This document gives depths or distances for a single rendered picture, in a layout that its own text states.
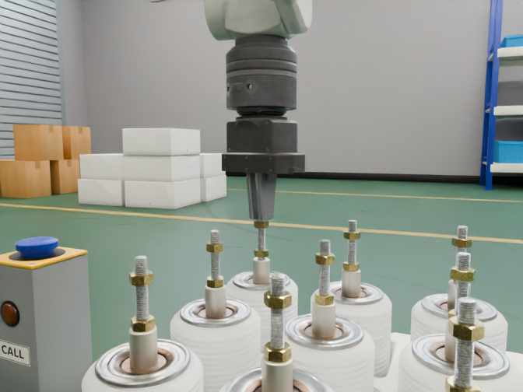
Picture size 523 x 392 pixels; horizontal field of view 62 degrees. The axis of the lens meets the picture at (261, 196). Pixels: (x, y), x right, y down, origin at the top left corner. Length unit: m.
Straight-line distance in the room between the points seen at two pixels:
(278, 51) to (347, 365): 0.34
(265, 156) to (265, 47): 0.12
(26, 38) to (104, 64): 1.16
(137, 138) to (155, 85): 3.62
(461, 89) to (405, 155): 0.93
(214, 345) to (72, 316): 0.16
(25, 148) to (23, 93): 2.44
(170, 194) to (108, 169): 0.55
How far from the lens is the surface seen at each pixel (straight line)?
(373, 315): 0.51
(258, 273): 0.57
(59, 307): 0.50
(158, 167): 3.01
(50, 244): 0.50
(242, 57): 0.53
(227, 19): 0.55
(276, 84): 0.52
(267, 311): 0.55
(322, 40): 5.71
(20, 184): 4.02
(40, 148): 4.06
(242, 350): 0.46
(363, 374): 0.42
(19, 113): 6.47
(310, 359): 0.40
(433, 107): 5.42
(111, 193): 3.26
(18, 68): 6.56
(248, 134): 0.53
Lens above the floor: 0.43
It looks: 7 degrees down
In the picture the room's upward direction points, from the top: straight up
